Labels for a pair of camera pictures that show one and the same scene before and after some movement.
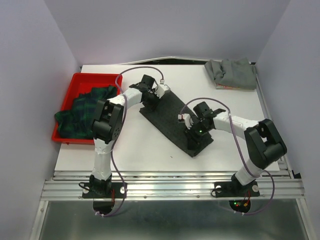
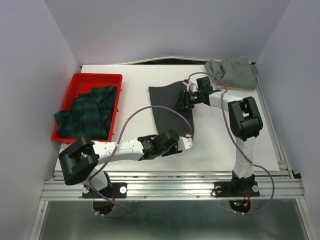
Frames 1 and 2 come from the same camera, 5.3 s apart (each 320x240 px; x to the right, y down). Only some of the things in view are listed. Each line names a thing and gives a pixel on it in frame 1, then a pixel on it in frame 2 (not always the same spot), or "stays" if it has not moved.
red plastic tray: [82, 83] stays
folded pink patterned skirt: [222, 86] stays
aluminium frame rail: [174, 185] stays
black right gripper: [193, 140] to [186, 103]
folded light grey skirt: [235, 73] stays
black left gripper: [157, 101] to [173, 150]
